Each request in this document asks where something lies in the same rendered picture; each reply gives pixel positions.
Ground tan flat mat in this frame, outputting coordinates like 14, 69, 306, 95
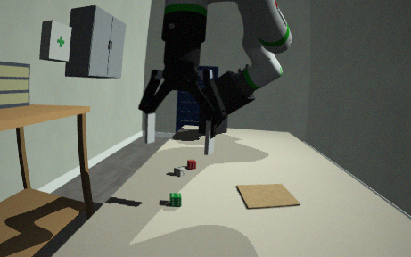
236, 184, 300, 209

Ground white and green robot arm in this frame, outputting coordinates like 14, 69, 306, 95
161, 0, 292, 97

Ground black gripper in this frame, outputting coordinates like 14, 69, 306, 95
138, 38, 227, 155

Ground green die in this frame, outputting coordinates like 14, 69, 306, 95
170, 193, 181, 207

